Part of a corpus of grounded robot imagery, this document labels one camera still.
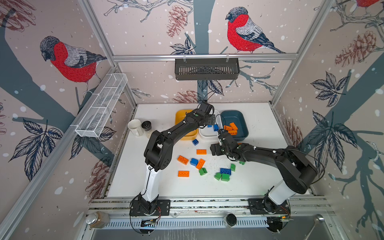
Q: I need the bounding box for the white wire mesh tray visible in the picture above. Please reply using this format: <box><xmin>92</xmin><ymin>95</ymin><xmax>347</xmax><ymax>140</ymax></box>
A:
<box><xmin>76</xmin><ymin>73</ymin><xmax>128</xmax><ymax>138</ymax></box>

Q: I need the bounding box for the glass jar metal lid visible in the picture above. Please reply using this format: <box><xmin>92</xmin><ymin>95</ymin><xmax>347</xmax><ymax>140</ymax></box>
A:
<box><xmin>86</xmin><ymin>211</ymin><xmax>110</xmax><ymax>229</ymax></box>

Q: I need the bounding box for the metal ladle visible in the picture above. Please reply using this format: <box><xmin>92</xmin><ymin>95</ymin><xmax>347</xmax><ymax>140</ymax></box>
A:
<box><xmin>303</xmin><ymin>214</ymin><xmax>325</xmax><ymax>240</ymax></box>

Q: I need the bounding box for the orange lego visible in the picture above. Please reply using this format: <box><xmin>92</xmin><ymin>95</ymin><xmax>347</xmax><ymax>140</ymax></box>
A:
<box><xmin>230</xmin><ymin>123</ymin><xmax>238</xmax><ymax>131</ymax></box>
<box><xmin>196</xmin><ymin>159</ymin><xmax>206</xmax><ymax>170</ymax></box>
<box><xmin>178</xmin><ymin>171</ymin><xmax>190</xmax><ymax>178</ymax></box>
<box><xmin>197</xmin><ymin>149</ymin><xmax>207</xmax><ymax>155</ymax></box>
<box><xmin>178</xmin><ymin>156</ymin><xmax>189</xmax><ymax>165</ymax></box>

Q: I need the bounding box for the white ceramic mug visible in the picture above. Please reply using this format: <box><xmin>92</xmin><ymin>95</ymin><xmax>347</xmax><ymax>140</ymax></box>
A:
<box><xmin>128</xmin><ymin>119</ymin><xmax>144</xmax><ymax>137</ymax></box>

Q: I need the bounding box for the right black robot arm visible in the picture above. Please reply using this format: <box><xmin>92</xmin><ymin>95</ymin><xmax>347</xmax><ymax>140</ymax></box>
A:
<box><xmin>210</xmin><ymin>131</ymin><xmax>318</xmax><ymax>213</ymax></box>

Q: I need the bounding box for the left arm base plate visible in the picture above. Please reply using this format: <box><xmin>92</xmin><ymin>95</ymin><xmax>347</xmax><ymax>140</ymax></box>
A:
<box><xmin>130</xmin><ymin>196</ymin><xmax>171</xmax><ymax>217</ymax></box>

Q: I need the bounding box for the black round knob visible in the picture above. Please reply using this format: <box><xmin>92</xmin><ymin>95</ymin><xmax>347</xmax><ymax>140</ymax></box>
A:
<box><xmin>224</xmin><ymin>214</ymin><xmax>237</xmax><ymax>228</ymax></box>

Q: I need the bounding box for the blue flat lego front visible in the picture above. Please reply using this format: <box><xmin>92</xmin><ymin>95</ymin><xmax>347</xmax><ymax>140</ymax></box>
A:
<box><xmin>220</xmin><ymin>168</ymin><xmax>232</xmax><ymax>175</ymax></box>

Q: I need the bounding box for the black wire basket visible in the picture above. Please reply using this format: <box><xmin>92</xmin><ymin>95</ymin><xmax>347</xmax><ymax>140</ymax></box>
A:
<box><xmin>175</xmin><ymin>58</ymin><xmax>240</xmax><ymax>81</ymax></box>

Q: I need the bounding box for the glass grinder black cap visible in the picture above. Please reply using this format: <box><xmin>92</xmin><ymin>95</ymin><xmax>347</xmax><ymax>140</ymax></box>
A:
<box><xmin>142</xmin><ymin>121</ymin><xmax>153</xmax><ymax>139</ymax></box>

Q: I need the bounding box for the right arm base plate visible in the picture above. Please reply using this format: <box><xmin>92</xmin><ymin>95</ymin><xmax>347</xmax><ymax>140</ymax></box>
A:
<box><xmin>248</xmin><ymin>198</ymin><xmax>291</xmax><ymax>215</ymax></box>

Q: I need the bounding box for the yellow plastic bin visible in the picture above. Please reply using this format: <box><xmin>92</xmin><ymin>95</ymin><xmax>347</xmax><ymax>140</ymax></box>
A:
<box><xmin>175</xmin><ymin>110</ymin><xmax>199</xmax><ymax>141</ymax></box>

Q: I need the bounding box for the white plastic bin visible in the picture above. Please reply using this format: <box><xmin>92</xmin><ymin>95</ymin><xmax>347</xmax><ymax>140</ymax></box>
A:
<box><xmin>199</xmin><ymin>110</ymin><xmax>223</xmax><ymax>140</ymax></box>

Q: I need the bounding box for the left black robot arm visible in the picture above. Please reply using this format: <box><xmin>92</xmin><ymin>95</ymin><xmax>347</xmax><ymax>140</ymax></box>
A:
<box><xmin>138</xmin><ymin>100</ymin><xmax>215</xmax><ymax>214</ymax></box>

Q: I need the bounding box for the dark teal plastic bin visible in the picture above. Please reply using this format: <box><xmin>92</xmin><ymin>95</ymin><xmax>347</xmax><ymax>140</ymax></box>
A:
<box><xmin>221</xmin><ymin>110</ymin><xmax>249</xmax><ymax>142</ymax></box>

